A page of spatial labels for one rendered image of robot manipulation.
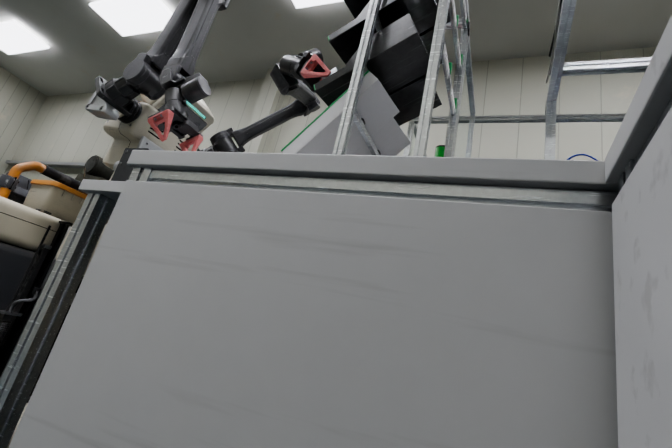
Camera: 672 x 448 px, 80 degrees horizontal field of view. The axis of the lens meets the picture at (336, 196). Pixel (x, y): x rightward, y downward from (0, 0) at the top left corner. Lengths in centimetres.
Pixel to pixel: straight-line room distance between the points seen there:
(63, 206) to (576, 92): 495
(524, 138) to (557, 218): 454
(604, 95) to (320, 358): 507
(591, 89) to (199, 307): 513
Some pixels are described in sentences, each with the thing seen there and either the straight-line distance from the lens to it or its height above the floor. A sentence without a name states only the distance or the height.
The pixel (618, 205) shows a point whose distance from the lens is 47.
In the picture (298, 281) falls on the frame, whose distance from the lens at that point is 53.
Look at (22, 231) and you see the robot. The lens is 158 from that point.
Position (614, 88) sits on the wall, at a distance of 546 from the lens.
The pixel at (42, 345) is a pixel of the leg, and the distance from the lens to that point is 114.
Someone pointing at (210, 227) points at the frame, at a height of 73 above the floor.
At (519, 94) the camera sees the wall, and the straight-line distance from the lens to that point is 538.
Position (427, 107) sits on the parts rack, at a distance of 85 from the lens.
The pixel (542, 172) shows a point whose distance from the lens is 52.
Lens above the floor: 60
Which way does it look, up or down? 20 degrees up
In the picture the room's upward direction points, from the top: 13 degrees clockwise
